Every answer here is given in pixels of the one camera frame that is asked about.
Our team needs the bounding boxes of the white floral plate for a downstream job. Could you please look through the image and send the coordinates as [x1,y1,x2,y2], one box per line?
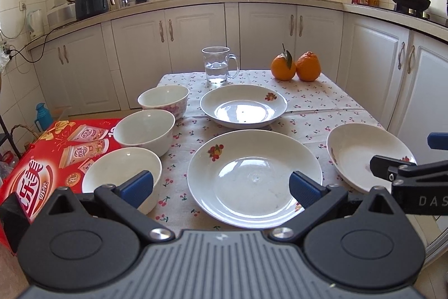
[326,123,416,193]
[200,85,288,129]
[187,129,323,229]

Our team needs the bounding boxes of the white floral bowl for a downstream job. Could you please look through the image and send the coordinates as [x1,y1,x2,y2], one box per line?
[113,110,175,157]
[137,85,190,120]

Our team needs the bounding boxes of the white kitchen base cabinets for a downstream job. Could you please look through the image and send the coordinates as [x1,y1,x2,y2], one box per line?
[30,3,447,163]

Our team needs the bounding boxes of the red printed carton box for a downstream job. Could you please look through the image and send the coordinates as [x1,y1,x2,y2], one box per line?
[0,117,124,255]

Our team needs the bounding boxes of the cherry print tablecloth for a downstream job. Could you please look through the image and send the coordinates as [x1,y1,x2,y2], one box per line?
[149,70,376,232]

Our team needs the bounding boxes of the teal thermos flask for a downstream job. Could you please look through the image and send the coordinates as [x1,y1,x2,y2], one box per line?
[34,102,53,132]

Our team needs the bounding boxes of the plain orange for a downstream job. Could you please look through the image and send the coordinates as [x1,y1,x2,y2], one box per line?
[296,51,321,82]

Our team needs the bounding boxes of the orange with leaf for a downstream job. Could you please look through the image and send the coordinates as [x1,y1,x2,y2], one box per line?
[270,45,296,82]

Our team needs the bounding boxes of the glass mug with water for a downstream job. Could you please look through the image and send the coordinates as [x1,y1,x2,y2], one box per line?
[201,46,240,87]

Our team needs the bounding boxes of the white electric kettle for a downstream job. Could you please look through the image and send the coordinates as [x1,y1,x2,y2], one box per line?
[27,9,44,41]

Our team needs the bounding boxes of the wicker basket handle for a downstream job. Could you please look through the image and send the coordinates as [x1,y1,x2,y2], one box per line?
[10,124,39,150]

